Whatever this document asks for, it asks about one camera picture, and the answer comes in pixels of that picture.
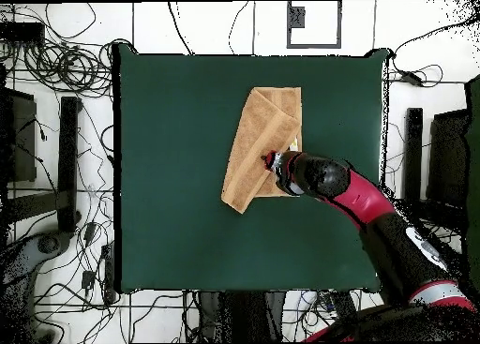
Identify orange terry towel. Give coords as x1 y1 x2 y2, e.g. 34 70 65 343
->
220 86 304 215

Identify flat black box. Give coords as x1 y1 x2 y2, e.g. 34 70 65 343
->
0 21 46 44

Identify dark green table cloth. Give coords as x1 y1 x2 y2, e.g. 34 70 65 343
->
112 43 391 295

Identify short black bar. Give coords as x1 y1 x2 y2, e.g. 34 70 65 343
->
404 107 424 202

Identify black power strip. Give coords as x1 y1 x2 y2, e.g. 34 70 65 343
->
99 242 118 305

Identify long black bar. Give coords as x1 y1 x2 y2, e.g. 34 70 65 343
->
56 96 83 233

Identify green cloth covered table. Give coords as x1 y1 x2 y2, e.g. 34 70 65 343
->
463 73 480 281

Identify grey office chair base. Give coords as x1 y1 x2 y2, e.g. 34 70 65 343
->
0 229 74 344

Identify black cabinet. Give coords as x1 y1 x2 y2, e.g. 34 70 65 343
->
0 86 38 184

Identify grey square floor frame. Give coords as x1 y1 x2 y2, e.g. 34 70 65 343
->
286 0 343 50

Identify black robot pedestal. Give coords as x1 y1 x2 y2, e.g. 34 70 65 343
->
196 290 288 344

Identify tangled black cables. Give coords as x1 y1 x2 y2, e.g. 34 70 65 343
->
0 2 133 98

